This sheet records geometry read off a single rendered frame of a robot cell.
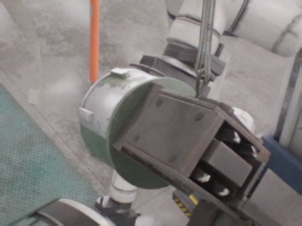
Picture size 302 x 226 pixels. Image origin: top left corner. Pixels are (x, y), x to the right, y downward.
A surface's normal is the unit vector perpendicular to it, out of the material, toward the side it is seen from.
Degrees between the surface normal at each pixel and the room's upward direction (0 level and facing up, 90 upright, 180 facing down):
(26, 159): 0
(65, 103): 0
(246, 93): 0
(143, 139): 43
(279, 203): 65
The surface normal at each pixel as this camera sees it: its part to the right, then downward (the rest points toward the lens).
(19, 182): 0.00, -0.74
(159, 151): -0.68, -0.52
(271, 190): 0.50, 0.19
